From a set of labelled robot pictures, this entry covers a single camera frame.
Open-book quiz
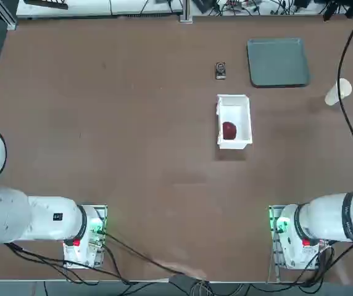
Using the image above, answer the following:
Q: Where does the white plastic box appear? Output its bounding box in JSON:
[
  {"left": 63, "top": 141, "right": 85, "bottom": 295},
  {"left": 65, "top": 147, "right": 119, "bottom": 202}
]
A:
[{"left": 215, "top": 94, "right": 254, "bottom": 151}]

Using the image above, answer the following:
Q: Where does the aluminium frame profile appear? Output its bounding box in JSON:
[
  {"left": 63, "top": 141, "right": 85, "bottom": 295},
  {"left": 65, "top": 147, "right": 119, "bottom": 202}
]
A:
[{"left": 0, "top": 0, "right": 19, "bottom": 31}]

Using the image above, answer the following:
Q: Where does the cream paper cup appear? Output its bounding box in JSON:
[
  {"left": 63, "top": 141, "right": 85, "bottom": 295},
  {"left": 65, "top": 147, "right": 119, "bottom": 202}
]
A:
[{"left": 324, "top": 78, "right": 353, "bottom": 107}]

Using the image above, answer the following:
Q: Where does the aluminium camera post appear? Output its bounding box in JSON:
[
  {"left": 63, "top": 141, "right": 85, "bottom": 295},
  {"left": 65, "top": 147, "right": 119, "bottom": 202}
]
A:
[{"left": 179, "top": 0, "right": 193, "bottom": 23}]

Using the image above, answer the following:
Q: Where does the small black card pack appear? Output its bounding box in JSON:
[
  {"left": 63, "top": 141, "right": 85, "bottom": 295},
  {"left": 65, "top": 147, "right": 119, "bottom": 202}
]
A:
[{"left": 215, "top": 61, "right": 228, "bottom": 80}]

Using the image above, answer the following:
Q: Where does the black floor cable bundle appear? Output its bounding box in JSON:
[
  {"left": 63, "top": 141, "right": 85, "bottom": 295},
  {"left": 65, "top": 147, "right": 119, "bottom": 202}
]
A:
[{"left": 5, "top": 242, "right": 131, "bottom": 285}]

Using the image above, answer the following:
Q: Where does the black power strip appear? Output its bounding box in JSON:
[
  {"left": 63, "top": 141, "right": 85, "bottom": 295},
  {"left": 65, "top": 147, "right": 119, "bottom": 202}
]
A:
[{"left": 23, "top": 0, "right": 69, "bottom": 10}]

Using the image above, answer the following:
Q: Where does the red apple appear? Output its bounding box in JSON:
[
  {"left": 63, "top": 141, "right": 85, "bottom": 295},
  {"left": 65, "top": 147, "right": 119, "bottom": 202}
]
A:
[{"left": 222, "top": 121, "right": 238, "bottom": 141}]

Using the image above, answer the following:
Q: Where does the black base cable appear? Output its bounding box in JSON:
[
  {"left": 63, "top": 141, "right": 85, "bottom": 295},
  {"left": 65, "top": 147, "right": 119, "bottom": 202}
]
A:
[{"left": 102, "top": 231, "right": 185, "bottom": 275}]

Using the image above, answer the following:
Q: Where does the gray tray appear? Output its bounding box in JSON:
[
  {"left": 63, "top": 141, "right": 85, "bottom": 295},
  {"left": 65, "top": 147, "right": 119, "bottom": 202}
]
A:
[{"left": 246, "top": 38, "right": 312, "bottom": 89}]

